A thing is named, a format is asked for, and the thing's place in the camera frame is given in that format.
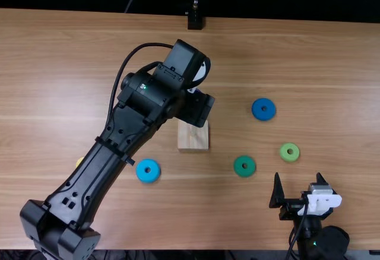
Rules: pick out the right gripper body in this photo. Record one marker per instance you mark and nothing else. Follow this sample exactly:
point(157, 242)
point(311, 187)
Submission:
point(292, 209)

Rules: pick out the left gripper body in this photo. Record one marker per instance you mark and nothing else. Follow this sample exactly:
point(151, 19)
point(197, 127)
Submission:
point(197, 110)

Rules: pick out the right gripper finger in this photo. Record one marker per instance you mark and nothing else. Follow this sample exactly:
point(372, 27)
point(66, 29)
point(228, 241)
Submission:
point(320, 180)
point(277, 194)

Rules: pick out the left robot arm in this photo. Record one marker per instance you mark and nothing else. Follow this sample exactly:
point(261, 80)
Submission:
point(104, 168)

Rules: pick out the wooden peg base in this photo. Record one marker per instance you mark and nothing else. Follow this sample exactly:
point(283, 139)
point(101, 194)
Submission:
point(193, 141)

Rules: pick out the black clamp stand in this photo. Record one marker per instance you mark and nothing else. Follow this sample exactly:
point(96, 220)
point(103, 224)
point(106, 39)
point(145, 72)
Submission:
point(195, 22)

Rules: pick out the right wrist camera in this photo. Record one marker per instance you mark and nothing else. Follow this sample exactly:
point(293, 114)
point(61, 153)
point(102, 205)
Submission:
point(322, 202)

